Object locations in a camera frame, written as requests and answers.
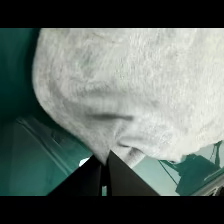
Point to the light grey garment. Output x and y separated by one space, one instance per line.
133 83

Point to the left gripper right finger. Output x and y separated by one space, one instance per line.
125 180

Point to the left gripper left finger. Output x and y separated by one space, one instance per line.
87 181

